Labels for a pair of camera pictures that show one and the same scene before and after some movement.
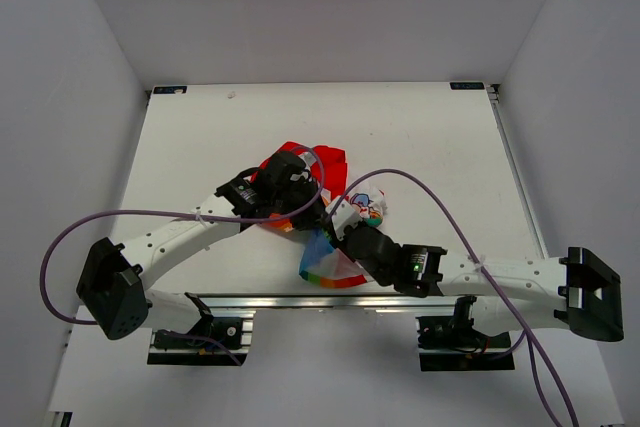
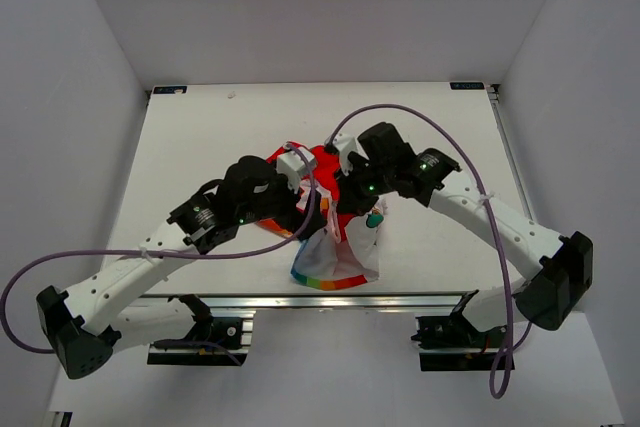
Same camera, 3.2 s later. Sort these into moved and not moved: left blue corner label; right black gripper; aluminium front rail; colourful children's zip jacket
Moved: right black gripper
Not moved: colourful children's zip jacket; aluminium front rail; left blue corner label
